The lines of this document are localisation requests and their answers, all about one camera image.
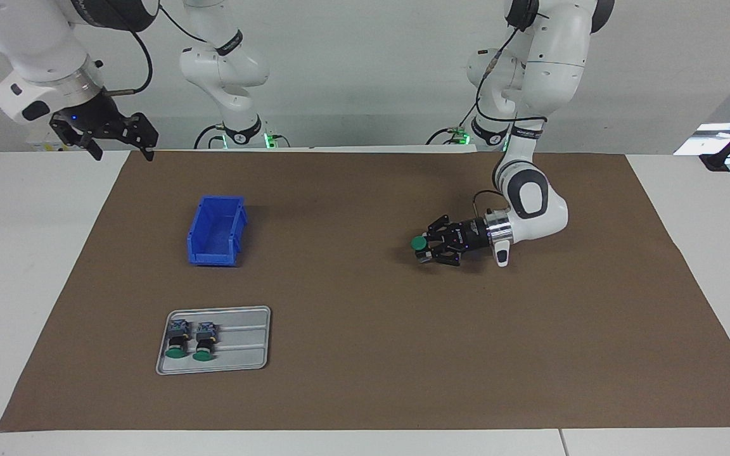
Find blue plastic storage bin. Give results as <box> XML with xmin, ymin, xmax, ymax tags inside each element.
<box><xmin>186</xmin><ymin>195</ymin><xmax>248</xmax><ymax>267</ymax></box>

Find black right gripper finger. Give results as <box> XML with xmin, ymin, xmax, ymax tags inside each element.
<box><xmin>121</xmin><ymin>113</ymin><xmax>158</xmax><ymax>161</ymax></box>
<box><xmin>50</xmin><ymin>117</ymin><xmax>103</xmax><ymax>159</ymax></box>

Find brown table mat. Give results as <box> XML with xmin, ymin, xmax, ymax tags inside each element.
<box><xmin>0</xmin><ymin>150</ymin><xmax>730</xmax><ymax>433</ymax></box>

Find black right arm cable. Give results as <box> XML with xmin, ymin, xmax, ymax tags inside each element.
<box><xmin>100</xmin><ymin>0</ymin><xmax>226</xmax><ymax>97</ymax></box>

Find silver metal tray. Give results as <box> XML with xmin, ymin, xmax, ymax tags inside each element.
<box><xmin>155</xmin><ymin>306</ymin><xmax>272</xmax><ymax>376</ymax></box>

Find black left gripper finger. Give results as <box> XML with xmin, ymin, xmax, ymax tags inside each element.
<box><xmin>417</xmin><ymin>246</ymin><xmax>469</xmax><ymax>267</ymax></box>
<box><xmin>427</xmin><ymin>215</ymin><xmax>465</xmax><ymax>240</ymax></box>

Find white background machine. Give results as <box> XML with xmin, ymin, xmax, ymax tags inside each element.
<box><xmin>674</xmin><ymin>122</ymin><xmax>730</xmax><ymax>159</ymax></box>

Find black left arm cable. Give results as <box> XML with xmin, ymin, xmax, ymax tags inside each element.
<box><xmin>471</xmin><ymin>0</ymin><xmax>553</xmax><ymax>216</ymax></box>

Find black base power cable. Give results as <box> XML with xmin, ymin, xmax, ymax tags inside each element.
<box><xmin>426</xmin><ymin>98</ymin><xmax>483</xmax><ymax>146</ymax></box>
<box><xmin>193</xmin><ymin>122</ymin><xmax>227</xmax><ymax>150</ymax></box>

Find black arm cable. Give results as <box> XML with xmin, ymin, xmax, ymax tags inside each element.
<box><xmin>100</xmin><ymin>0</ymin><xmax>226</xmax><ymax>97</ymax></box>
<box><xmin>471</xmin><ymin>0</ymin><xmax>553</xmax><ymax>216</ymax></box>

